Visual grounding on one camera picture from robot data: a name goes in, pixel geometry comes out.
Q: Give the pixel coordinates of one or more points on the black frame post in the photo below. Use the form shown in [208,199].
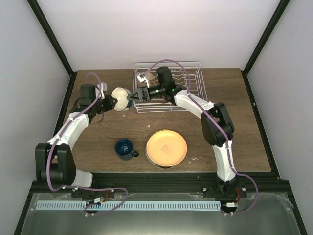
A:
[276,16]
[39,14]

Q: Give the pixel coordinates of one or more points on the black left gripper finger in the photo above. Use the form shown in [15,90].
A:
[113,100]
[114,105]

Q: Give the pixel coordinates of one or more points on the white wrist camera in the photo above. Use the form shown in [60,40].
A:
[141,78]
[103,89]

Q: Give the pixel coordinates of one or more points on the light blue slotted cable duct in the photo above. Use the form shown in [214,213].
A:
[130,205]

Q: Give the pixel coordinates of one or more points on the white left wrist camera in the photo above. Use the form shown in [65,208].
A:
[103,89]

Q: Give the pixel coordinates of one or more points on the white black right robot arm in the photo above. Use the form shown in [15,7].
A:
[217,126]

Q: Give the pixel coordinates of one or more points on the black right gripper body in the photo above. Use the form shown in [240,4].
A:
[156,94]

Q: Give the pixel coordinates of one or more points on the black right frame post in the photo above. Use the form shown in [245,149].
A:
[276,16]

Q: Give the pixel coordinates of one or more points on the green plate under orange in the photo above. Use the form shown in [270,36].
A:
[162,166]

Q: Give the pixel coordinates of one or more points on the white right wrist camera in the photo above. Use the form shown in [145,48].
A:
[141,78]

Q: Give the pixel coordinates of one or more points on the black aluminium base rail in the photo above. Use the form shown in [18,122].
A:
[192,183]

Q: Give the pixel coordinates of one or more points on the teal cup white interior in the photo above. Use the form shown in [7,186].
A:
[121,94]

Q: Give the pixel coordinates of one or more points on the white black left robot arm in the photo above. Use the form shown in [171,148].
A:
[54,161]

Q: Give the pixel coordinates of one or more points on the metal sheet front panel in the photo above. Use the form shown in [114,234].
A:
[267,214]

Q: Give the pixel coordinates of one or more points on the dark blue mug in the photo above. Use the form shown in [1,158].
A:
[124,148]

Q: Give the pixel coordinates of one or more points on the large cream ceramic bowl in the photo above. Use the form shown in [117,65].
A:
[151,81]

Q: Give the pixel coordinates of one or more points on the black left frame post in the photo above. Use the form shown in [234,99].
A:
[39,14]

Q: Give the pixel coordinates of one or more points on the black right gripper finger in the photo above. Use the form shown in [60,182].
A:
[136,99]
[137,93]

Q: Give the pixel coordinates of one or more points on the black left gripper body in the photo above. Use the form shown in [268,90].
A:
[104,107]

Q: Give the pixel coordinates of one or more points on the white wire dish rack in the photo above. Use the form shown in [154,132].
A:
[185,83]

